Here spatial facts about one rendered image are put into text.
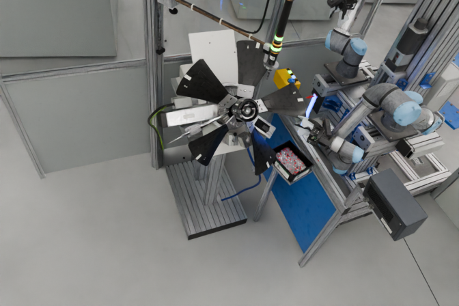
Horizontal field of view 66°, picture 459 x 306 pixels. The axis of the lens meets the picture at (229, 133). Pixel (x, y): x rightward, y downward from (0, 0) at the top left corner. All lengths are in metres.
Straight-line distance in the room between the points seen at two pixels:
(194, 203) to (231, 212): 0.29
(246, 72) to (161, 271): 1.48
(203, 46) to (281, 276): 1.65
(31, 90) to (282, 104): 1.49
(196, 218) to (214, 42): 1.32
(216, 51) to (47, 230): 1.72
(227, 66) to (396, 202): 1.10
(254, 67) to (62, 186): 1.82
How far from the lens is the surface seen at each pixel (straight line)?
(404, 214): 1.70
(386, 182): 1.74
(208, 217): 2.71
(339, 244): 2.97
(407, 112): 1.76
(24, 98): 2.49
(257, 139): 1.89
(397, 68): 2.35
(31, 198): 3.04
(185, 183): 2.84
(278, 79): 2.32
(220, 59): 2.03
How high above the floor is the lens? 2.47
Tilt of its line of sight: 48 degrees down
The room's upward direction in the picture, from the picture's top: 12 degrees clockwise
